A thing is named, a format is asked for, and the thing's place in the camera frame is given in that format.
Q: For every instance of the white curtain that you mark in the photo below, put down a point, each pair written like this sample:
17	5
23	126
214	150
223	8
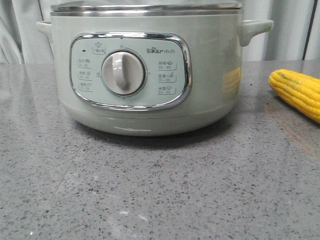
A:
295	34

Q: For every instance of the glass pot lid steel rim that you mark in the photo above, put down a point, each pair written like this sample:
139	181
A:
157	5

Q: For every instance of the yellow corn cob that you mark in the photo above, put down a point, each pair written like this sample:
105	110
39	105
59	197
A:
299	90

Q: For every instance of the pale green electric pot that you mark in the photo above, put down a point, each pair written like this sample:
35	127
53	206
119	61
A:
148	72

